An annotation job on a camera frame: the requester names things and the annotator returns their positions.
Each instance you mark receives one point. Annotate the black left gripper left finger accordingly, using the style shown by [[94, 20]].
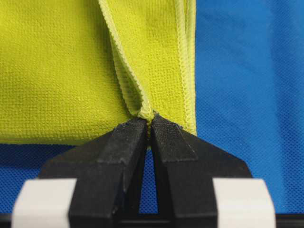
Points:
[[85, 186]]

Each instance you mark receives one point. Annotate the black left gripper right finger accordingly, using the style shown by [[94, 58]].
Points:
[[202, 186]]

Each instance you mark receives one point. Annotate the yellow-green towel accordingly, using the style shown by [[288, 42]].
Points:
[[72, 70]]

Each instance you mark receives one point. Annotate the blue table cloth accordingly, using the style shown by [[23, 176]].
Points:
[[250, 89]]

